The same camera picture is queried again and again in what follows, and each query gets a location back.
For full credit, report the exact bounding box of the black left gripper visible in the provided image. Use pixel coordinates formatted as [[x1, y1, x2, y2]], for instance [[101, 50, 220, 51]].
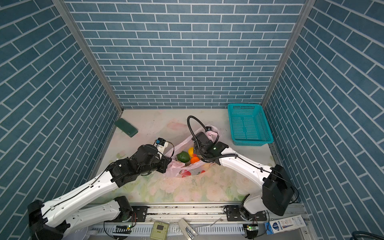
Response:
[[138, 154, 175, 177]]

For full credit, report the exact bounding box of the pink plastic bag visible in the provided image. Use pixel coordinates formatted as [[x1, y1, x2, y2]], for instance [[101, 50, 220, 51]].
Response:
[[164, 135, 215, 178]]

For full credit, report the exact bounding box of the green avocado fruit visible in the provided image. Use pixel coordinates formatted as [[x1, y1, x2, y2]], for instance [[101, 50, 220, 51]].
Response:
[[177, 151, 191, 164]]

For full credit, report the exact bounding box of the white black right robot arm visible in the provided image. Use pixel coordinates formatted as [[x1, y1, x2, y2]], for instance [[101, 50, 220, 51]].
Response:
[[192, 131, 295, 220]]

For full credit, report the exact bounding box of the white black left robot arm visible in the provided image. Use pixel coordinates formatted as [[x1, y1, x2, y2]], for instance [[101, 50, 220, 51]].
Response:
[[28, 142, 172, 240]]

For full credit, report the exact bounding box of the yellow lemon fruit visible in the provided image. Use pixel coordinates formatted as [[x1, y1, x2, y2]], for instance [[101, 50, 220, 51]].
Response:
[[188, 147, 196, 158]]

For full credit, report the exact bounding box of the orange fruit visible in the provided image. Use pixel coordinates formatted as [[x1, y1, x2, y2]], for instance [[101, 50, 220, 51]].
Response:
[[191, 156, 200, 164]]

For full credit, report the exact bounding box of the red fruit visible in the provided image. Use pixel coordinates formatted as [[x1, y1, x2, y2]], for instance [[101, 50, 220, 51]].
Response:
[[181, 171, 192, 178]]

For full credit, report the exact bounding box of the teal plastic basket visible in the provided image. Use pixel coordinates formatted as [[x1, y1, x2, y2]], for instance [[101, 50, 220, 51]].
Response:
[[228, 103, 274, 147]]

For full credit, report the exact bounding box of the green rectangular box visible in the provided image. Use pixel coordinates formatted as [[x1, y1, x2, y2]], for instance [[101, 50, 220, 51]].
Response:
[[115, 118, 139, 138]]

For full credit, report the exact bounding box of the green digital timer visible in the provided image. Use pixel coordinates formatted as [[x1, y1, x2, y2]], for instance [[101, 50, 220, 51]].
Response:
[[150, 222, 170, 240]]

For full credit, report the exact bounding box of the white small device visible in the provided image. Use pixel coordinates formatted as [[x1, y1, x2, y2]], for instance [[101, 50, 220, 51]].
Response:
[[178, 219, 198, 240]]

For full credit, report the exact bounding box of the blue white paper box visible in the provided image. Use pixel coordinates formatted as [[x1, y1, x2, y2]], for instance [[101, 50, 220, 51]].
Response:
[[265, 215, 307, 235]]

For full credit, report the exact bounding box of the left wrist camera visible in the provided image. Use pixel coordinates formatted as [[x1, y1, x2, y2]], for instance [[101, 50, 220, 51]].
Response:
[[154, 138, 168, 154]]

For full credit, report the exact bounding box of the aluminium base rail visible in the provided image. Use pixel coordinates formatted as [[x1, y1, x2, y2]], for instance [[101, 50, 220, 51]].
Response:
[[132, 202, 309, 224]]

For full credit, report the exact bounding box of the grey aluminium corner post right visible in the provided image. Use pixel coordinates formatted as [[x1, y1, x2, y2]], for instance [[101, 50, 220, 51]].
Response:
[[261, 0, 316, 109]]

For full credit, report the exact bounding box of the grey aluminium corner post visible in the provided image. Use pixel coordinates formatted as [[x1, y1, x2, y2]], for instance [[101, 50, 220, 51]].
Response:
[[52, 0, 124, 114], [261, 0, 316, 109]]

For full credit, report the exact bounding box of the grey aluminium corner post left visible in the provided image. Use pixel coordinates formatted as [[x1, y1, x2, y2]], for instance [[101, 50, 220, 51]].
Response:
[[52, 0, 124, 114]]

